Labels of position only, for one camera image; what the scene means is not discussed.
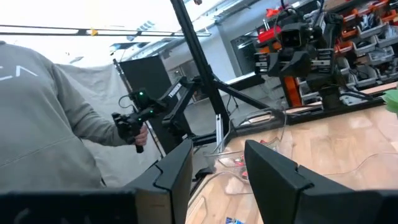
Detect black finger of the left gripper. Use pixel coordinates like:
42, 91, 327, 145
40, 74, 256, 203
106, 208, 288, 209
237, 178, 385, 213
287, 51, 312, 77
267, 53, 290, 78

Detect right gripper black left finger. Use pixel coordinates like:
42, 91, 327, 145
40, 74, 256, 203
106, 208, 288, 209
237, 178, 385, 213
0, 138, 194, 224

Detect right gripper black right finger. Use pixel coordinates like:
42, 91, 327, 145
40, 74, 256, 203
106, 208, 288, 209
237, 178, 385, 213
244, 139, 398, 224

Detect red storage bin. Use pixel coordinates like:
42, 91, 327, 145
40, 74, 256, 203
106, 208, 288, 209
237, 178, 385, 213
257, 26, 282, 44

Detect clear plastic bin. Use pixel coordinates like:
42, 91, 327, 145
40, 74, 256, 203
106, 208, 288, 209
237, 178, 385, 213
203, 107, 289, 195
186, 151, 398, 224

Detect storage shelf with bins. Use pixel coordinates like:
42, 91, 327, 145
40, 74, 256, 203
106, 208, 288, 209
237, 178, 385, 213
323, 0, 398, 91

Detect person's hand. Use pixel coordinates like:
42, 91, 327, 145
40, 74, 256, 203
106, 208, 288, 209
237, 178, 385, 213
134, 124, 149, 147

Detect succulent in patterned pot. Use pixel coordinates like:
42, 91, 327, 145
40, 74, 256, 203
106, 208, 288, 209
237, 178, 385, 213
381, 89, 398, 118

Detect black partition board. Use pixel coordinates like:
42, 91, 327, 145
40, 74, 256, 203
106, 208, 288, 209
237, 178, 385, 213
119, 55, 175, 153

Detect white curtain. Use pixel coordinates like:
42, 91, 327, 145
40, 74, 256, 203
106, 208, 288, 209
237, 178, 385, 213
57, 63, 162, 187

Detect person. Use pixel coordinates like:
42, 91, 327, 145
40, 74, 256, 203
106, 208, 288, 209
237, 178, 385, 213
0, 40, 131, 190

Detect orange post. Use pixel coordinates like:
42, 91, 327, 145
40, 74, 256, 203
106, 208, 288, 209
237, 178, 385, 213
284, 76, 302, 107

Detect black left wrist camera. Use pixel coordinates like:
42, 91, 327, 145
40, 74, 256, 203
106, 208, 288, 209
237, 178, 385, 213
280, 22, 309, 50

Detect silver aluminium bracket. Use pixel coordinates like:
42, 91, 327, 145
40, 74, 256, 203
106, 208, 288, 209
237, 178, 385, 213
215, 113, 224, 153

